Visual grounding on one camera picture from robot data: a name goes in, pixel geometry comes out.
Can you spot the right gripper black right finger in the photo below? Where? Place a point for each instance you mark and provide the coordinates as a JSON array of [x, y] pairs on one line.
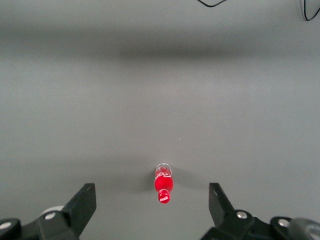
[[222, 210]]

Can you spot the red cola bottle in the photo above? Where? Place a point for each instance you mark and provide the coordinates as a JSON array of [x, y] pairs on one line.
[[163, 183]]

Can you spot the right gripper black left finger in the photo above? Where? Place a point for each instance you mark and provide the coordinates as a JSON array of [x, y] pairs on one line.
[[80, 210]]

